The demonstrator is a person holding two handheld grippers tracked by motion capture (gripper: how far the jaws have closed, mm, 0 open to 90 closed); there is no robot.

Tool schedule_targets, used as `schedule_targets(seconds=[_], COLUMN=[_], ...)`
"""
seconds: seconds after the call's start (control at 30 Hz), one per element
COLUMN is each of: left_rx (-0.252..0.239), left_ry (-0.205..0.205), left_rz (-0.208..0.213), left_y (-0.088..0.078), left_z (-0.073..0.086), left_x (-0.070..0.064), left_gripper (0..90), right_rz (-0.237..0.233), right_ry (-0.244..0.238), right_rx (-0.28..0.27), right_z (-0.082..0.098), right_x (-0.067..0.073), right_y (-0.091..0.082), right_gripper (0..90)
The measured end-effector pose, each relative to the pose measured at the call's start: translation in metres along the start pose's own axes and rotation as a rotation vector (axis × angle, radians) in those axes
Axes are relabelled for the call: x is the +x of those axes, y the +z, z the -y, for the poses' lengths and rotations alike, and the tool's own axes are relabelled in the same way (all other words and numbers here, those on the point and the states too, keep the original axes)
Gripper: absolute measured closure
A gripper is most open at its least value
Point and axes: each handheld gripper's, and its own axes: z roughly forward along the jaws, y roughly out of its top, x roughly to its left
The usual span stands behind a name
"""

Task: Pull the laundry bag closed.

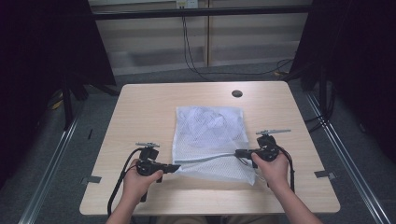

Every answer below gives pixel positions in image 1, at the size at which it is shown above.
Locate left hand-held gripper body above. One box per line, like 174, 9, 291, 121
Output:
135, 142, 165, 203

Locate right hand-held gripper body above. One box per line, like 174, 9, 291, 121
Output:
255, 129, 292, 162

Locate white mesh laundry bag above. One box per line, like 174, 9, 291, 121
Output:
172, 105, 257, 187

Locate person's left hand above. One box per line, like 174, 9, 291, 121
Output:
121, 158, 164, 204

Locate person's right hand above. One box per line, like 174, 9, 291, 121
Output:
250, 151, 291, 194

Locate crumpled white garment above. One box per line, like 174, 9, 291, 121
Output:
181, 106, 233, 147

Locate person's legs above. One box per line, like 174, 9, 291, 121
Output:
154, 214, 281, 224

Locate black metal stand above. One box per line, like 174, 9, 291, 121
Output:
60, 74, 77, 131

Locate black curtain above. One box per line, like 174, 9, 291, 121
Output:
290, 0, 396, 164
0, 0, 117, 189

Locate black horizontal bar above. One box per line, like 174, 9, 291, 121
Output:
92, 5, 313, 21

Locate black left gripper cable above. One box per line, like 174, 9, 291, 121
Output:
106, 147, 144, 217

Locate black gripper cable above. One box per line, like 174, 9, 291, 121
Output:
106, 147, 144, 217
275, 144, 296, 193

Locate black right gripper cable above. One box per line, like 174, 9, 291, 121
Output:
275, 144, 296, 193

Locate grey metal table bracket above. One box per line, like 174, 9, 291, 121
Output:
314, 170, 337, 180
80, 175, 103, 185

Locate black floor cable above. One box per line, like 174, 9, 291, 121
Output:
304, 89, 336, 133
181, 15, 294, 82

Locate metal floor rail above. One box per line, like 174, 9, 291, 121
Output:
18, 117, 79, 224
305, 92, 392, 224

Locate white wall socket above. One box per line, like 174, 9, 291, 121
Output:
176, 0, 199, 9

